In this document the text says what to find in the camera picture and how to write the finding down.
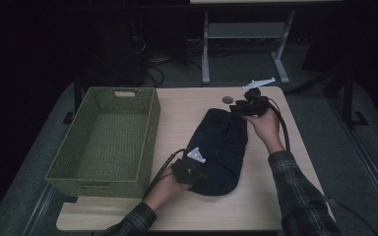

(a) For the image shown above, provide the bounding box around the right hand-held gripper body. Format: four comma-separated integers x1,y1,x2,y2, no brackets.
242,77,277,118

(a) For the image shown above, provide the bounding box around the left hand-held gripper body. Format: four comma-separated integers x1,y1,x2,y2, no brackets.
170,147,209,185

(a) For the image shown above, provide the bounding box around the navy garment with fishbone print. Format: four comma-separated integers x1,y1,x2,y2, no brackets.
186,107,249,197

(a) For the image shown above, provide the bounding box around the green woven basket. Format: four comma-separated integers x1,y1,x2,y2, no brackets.
44,86,161,200

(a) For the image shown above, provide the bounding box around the person's right hand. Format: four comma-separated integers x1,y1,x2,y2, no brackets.
242,107,286,155

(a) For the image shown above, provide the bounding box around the person's left hand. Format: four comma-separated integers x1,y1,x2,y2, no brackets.
143,165,191,211

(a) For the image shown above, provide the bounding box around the grey metal stand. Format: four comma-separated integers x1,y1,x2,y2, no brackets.
201,10,296,86

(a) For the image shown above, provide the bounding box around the black floor stand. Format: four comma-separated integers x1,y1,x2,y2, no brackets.
284,62,370,129

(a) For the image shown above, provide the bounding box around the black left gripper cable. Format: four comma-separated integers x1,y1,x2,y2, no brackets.
142,147,187,200

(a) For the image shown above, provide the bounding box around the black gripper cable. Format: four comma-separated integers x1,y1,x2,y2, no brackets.
142,147,187,200
259,94,291,152

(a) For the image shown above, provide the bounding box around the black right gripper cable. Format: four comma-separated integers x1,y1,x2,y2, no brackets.
259,94,291,152

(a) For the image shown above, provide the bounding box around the tangle of floor cables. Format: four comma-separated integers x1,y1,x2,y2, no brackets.
131,35,205,88

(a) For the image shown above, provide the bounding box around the metal floor rail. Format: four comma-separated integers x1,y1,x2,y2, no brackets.
328,97,378,227

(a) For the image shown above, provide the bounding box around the black floor cable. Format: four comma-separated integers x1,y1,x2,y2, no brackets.
328,196,378,236

